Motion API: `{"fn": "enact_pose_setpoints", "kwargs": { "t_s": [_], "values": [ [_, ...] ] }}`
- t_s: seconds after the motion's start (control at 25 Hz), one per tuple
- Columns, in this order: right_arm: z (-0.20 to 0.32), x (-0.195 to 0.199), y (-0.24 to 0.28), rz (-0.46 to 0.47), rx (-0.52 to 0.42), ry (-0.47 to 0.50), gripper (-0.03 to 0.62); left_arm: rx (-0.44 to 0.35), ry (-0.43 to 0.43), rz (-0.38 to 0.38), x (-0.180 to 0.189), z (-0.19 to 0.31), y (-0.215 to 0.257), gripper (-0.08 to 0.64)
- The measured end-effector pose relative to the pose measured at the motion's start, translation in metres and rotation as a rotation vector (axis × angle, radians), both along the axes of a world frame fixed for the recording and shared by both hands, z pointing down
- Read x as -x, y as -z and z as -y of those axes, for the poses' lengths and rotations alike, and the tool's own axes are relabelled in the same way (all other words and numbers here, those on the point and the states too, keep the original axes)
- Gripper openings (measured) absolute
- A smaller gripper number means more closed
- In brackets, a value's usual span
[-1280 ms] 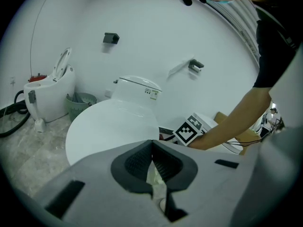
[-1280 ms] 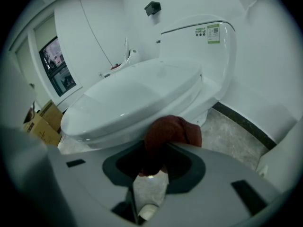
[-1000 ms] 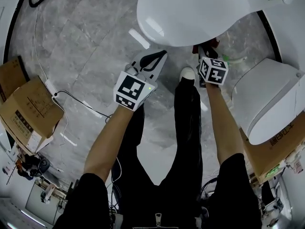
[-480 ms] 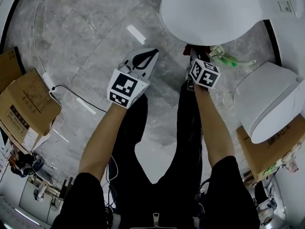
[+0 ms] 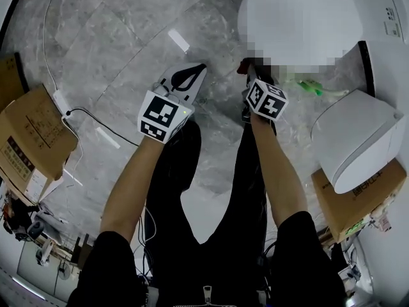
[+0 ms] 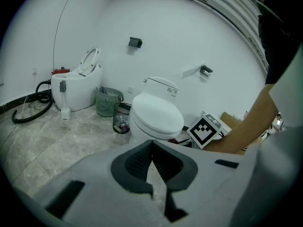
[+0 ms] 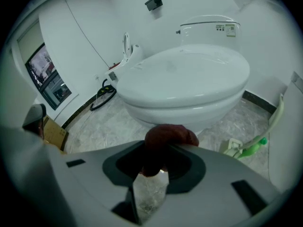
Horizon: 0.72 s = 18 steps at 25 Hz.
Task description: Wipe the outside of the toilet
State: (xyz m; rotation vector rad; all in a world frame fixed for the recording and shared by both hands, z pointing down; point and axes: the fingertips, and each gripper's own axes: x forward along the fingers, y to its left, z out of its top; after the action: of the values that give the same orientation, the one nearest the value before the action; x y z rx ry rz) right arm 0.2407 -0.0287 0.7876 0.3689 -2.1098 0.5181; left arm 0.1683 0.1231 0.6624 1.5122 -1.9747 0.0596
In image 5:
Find person's right forearm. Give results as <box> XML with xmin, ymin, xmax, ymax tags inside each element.
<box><xmin>249</xmin><ymin>112</ymin><xmax>309</xmax><ymax>228</ymax></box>

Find large tan cardboard box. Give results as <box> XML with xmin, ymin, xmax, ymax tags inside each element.
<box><xmin>311</xmin><ymin>158</ymin><xmax>407</xmax><ymax>244</ymax></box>

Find dark red cloth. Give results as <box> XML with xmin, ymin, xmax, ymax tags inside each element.
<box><xmin>236</xmin><ymin>58</ymin><xmax>254</xmax><ymax>75</ymax></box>

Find pale plush toy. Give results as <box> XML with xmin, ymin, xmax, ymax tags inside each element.
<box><xmin>370</xmin><ymin>211</ymin><xmax>394</xmax><ymax>235</ymax></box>

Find white toilet with lid sticker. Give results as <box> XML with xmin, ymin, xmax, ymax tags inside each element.
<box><xmin>236</xmin><ymin>0</ymin><xmax>406</xmax><ymax>68</ymax></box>

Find person's black top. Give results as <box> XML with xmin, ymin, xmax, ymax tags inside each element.
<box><xmin>65</xmin><ymin>211</ymin><xmax>349</xmax><ymax>307</ymax></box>

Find person's left forearm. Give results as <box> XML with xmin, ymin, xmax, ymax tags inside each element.
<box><xmin>99</xmin><ymin>135</ymin><xmax>169</xmax><ymax>246</ymax></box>

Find white power strip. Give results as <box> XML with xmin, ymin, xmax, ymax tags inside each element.
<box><xmin>52</xmin><ymin>89</ymin><xmax>73</xmax><ymax>118</ymax></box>

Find black power cable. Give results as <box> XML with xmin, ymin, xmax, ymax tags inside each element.
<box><xmin>68</xmin><ymin>107</ymin><xmax>141</xmax><ymax>148</ymax></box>

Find open printed cardboard box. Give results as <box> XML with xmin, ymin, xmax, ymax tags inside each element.
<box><xmin>0</xmin><ymin>83</ymin><xmax>80</xmax><ymax>204</ymax></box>

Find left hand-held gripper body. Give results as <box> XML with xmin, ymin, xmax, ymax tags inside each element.
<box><xmin>137</xmin><ymin>81</ymin><xmax>196</xmax><ymax>145</ymax></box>

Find white smart toilet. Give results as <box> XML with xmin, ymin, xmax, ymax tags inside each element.
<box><xmin>310</xmin><ymin>88</ymin><xmax>406</xmax><ymax>195</ymax></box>

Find flat brown cardboard box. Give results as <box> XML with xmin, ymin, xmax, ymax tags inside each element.
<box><xmin>0</xmin><ymin>52</ymin><xmax>30</xmax><ymax>113</ymax></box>

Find person's black trousers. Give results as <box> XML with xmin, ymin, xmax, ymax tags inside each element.
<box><xmin>143</xmin><ymin>120</ymin><xmax>269</xmax><ymax>287</ymax></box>

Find white power cable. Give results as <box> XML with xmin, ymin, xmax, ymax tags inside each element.
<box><xmin>42</xmin><ymin>0</ymin><xmax>60</xmax><ymax>92</ymax></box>

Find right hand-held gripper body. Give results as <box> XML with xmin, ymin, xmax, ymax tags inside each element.
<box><xmin>240</xmin><ymin>78</ymin><xmax>290</xmax><ymax>123</ymax></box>

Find green plastic wrapper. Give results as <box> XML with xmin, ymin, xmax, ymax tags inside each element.
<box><xmin>297</xmin><ymin>79</ymin><xmax>323</xmax><ymax>97</ymax></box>

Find small brown open box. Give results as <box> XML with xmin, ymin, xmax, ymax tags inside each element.
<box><xmin>70</xmin><ymin>233</ymin><xmax>95</xmax><ymax>265</ymax></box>

